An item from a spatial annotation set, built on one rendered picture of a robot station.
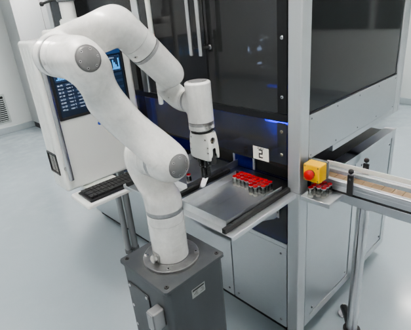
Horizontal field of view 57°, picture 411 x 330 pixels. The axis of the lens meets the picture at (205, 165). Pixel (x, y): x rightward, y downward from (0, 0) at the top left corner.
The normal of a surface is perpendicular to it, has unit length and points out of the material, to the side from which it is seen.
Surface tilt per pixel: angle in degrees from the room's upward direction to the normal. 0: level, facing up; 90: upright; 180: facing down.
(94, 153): 90
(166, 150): 63
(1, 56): 90
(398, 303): 0
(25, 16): 90
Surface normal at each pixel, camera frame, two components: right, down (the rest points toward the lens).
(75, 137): 0.67, 0.25
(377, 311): -0.08, -0.91
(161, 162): 0.31, 0.09
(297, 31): -0.72, 0.33
